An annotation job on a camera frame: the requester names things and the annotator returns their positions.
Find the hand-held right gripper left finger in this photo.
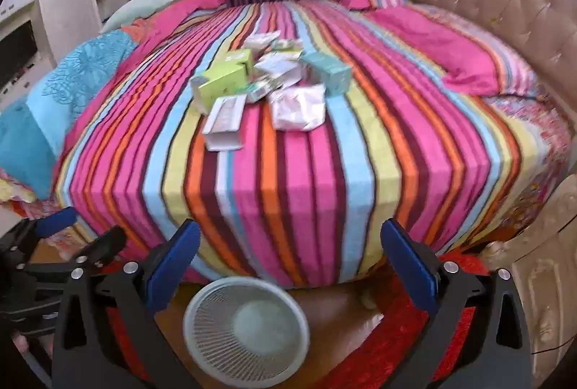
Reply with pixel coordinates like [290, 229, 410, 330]
[52, 219, 201, 389]

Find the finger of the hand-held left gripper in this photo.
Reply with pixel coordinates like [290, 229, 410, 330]
[22, 227, 128, 278]
[9, 207, 78, 255]

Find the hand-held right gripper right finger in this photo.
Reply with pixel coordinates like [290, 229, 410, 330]
[380, 219, 535, 389]

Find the white mesh wastebasket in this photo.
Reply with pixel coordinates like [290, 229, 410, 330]
[182, 278, 312, 385]

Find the white printed cardboard box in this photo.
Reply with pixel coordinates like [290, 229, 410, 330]
[201, 94, 248, 152]

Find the lime green cardboard box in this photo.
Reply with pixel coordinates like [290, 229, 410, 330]
[190, 49, 254, 112]

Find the white wet wipes packet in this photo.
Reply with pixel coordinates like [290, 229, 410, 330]
[267, 83, 326, 132]

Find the teal cardboard box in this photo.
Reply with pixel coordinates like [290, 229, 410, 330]
[300, 52, 353, 97]

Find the small green and white box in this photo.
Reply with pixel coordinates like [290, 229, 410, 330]
[270, 38, 304, 56]

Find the teal floral quilt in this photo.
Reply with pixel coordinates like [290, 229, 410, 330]
[0, 31, 136, 200]

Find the striped colourful blanket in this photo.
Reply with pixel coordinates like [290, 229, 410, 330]
[52, 0, 542, 288]

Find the black television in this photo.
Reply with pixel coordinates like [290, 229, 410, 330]
[0, 19, 39, 89]

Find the light green pillow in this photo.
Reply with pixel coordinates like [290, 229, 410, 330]
[99, 0, 183, 34]

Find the large pink pillow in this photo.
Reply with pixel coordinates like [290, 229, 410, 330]
[365, 6, 537, 98]

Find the pink and orange quilt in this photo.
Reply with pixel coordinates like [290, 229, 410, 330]
[119, 0, 233, 45]

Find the small pink striped pillow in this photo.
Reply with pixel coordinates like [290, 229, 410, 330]
[336, 0, 384, 11]

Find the cream carved bed frame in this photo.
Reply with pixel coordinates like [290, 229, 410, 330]
[480, 173, 577, 372]

